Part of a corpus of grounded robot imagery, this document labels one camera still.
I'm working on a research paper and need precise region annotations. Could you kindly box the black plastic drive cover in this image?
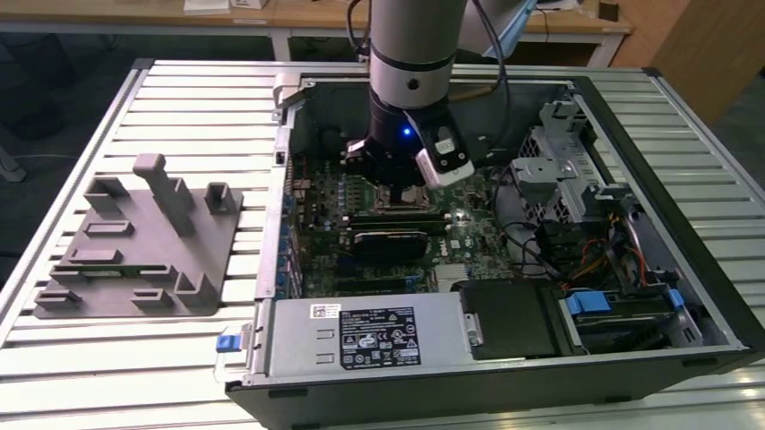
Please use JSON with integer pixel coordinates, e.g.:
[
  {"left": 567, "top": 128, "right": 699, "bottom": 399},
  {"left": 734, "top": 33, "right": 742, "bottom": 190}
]
[{"left": 451, "top": 279, "right": 584, "bottom": 362}]

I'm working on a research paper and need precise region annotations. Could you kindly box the copper coloured cable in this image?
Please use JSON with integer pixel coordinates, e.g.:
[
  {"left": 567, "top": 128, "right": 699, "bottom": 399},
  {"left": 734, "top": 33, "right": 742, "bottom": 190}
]
[{"left": 448, "top": 83, "right": 497, "bottom": 103}]

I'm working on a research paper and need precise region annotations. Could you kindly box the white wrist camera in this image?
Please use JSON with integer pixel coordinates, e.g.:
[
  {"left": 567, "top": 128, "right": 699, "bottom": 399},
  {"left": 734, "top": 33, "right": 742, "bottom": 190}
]
[{"left": 415, "top": 123, "right": 477, "bottom": 188}]

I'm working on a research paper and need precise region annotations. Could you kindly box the grey metal leg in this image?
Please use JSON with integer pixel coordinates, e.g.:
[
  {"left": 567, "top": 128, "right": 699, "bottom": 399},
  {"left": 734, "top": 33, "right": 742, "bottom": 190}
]
[{"left": 0, "top": 142, "right": 27, "bottom": 184}]

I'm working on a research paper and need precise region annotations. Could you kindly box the green RAM stick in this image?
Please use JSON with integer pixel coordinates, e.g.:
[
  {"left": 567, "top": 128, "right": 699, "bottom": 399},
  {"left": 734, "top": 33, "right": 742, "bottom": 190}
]
[{"left": 75, "top": 267, "right": 150, "bottom": 277}]

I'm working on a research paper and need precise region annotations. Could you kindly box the metal socket cover frame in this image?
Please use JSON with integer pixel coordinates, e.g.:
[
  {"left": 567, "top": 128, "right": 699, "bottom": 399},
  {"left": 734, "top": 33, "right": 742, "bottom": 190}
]
[{"left": 375, "top": 183, "right": 432, "bottom": 211}]

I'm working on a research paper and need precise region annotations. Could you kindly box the black graphics card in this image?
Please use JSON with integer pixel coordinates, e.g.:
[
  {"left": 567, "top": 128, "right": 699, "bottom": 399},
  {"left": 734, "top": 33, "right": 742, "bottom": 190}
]
[{"left": 350, "top": 230, "right": 428, "bottom": 263}]

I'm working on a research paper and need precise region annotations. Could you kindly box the hard disk in blue carrier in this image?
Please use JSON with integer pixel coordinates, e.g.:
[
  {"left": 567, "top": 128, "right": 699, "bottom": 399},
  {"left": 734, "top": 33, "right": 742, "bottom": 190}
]
[{"left": 560, "top": 288, "right": 688, "bottom": 355}]

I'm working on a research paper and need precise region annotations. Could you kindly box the wooden cabinet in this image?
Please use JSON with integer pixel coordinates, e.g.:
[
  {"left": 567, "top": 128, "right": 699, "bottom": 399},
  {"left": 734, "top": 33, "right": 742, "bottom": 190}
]
[{"left": 611, "top": 0, "right": 765, "bottom": 131}]

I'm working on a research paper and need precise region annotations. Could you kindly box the black open PC case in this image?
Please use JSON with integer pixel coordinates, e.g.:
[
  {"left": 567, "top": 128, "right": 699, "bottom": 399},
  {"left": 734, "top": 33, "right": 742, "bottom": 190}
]
[{"left": 222, "top": 66, "right": 765, "bottom": 430}]

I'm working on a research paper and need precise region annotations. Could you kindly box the green motherboard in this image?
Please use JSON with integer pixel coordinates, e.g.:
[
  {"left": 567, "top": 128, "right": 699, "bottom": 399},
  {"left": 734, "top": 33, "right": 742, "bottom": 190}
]
[{"left": 284, "top": 151, "right": 541, "bottom": 299}]

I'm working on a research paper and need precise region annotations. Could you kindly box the silver metal drive cage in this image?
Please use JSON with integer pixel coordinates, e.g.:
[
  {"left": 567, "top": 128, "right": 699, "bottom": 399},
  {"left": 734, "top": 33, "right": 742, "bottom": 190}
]
[{"left": 509, "top": 100, "right": 604, "bottom": 225}]

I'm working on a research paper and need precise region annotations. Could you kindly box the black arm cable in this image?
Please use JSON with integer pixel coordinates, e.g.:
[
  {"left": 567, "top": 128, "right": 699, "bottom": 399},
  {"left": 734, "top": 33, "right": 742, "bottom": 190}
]
[{"left": 471, "top": 0, "right": 516, "bottom": 147}]

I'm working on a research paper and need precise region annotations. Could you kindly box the CPU socket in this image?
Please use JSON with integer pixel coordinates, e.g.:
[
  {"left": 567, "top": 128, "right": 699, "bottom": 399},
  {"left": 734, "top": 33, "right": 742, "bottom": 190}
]
[{"left": 371, "top": 178, "right": 433, "bottom": 212}]

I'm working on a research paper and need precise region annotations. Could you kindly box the red wire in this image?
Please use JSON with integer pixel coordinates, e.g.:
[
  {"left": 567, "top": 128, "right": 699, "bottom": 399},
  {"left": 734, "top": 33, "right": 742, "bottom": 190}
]
[{"left": 581, "top": 239, "right": 651, "bottom": 288}]

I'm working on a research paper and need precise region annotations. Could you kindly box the grey parts rack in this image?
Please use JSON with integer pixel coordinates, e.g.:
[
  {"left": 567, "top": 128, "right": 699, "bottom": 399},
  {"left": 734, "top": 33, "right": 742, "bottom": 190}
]
[{"left": 31, "top": 153, "right": 245, "bottom": 320}]

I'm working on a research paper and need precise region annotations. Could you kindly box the silver power supply unit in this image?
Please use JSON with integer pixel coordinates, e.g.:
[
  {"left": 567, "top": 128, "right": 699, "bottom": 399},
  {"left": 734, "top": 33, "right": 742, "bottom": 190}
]
[{"left": 261, "top": 293, "right": 479, "bottom": 377}]

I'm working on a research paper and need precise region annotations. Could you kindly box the wooden desk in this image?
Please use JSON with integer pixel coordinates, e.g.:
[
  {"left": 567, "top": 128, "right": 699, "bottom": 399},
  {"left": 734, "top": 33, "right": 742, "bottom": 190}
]
[{"left": 0, "top": 0, "right": 635, "bottom": 68}]

